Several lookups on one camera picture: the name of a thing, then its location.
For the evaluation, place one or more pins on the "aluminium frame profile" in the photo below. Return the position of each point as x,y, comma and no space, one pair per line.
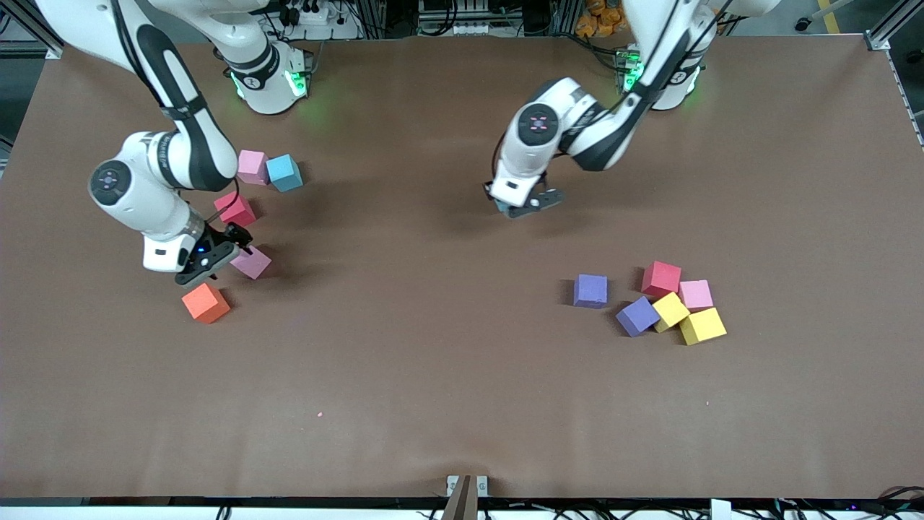
52,53
877,42

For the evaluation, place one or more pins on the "red foam cube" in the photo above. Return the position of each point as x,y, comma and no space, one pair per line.
238,211
661,279

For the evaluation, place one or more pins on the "metal camera pole bracket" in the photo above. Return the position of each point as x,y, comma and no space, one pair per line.
467,498

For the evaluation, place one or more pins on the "pink foam cube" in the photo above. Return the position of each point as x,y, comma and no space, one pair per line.
254,167
697,294
254,263

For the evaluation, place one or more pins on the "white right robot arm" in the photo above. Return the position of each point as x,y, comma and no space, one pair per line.
195,137

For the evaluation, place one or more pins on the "white electrical device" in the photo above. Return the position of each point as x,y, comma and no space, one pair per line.
455,29

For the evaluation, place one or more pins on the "orange foam cube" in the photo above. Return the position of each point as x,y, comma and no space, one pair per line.
206,302

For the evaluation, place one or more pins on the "white power strip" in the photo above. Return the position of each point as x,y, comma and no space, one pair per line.
332,29

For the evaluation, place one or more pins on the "yellow foam cube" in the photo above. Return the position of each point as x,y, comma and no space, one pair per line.
670,311
702,326

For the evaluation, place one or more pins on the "orange snack bags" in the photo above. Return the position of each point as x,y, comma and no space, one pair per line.
599,22

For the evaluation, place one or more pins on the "purple foam cube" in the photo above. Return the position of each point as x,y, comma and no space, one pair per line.
590,290
637,316

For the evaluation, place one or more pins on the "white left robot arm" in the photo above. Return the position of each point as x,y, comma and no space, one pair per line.
613,130

